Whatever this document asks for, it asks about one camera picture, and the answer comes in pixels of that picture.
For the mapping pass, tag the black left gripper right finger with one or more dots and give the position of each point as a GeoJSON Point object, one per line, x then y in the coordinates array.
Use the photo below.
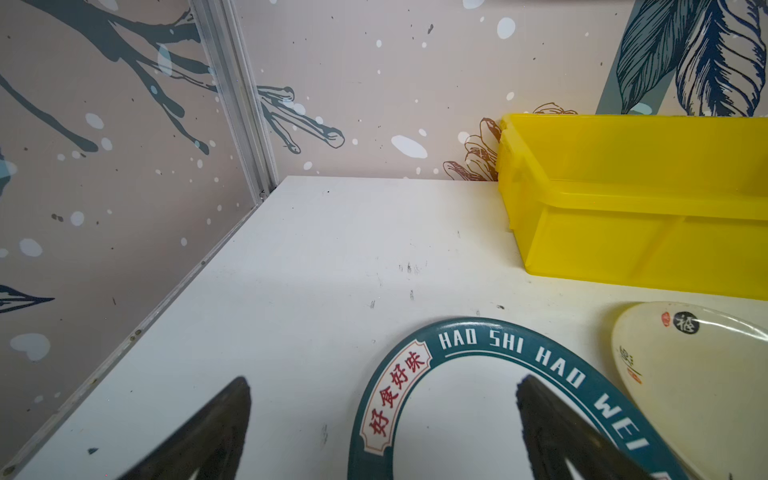
{"type": "Point", "coordinates": [560, 443]}

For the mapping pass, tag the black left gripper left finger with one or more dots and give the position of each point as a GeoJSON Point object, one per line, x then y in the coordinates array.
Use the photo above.
{"type": "Point", "coordinates": [208, 446]}

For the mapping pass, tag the yellow plastic bin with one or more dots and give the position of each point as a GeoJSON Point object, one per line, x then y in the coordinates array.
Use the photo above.
{"type": "Point", "coordinates": [665, 202]}

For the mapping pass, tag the large green rim lettered plate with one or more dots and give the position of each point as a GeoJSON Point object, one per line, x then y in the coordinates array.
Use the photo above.
{"type": "Point", "coordinates": [442, 405]}

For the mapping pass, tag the cream plate with characters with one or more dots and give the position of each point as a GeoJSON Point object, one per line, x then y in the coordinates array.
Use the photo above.
{"type": "Point", "coordinates": [699, 376]}

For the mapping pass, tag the aluminium frame post left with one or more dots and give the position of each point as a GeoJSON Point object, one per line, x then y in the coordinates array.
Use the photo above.
{"type": "Point", "coordinates": [222, 39]}

